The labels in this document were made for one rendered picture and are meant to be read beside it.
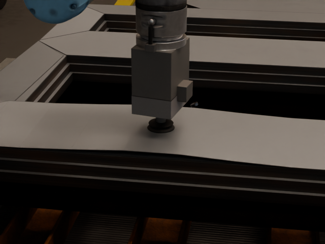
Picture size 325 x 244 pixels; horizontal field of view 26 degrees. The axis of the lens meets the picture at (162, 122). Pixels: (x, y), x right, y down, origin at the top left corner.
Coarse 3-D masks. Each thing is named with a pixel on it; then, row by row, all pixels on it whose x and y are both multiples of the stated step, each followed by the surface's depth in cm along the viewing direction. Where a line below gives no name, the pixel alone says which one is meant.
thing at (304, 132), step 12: (300, 120) 115; (312, 120) 115; (324, 120) 115; (300, 132) 110; (312, 132) 111; (324, 132) 111; (300, 144) 106; (312, 144) 106; (324, 144) 106; (300, 156) 103; (312, 156) 103; (324, 156) 103; (312, 168) 99; (324, 168) 99
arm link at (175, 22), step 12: (144, 12) 100; (156, 12) 99; (168, 12) 99; (180, 12) 100; (144, 24) 101; (156, 24) 100; (168, 24) 100; (180, 24) 101; (144, 36) 102; (156, 36) 101; (168, 36) 101; (180, 36) 103
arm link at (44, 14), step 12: (24, 0) 87; (36, 0) 87; (48, 0) 86; (60, 0) 86; (72, 0) 86; (84, 0) 88; (36, 12) 87; (48, 12) 87; (60, 12) 87; (72, 12) 87
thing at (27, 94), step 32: (192, 32) 174; (224, 32) 173; (256, 32) 172; (288, 32) 170; (320, 32) 169; (64, 64) 145; (96, 64) 146; (128, 64) 145; (192, 64) 143; (224, 64) 142; (32, 96) 126; (0, 160) 106; (32, 160) 105; (64, 160) 105; (96, 160) 104; (128, 160) 103; (160, 160) 102; (192, 160) 102; (160, 192) 103; (192, 192) 102; (224, 192) 101; (256, 192) 100; (288, 192) 100; (320, 192) 100
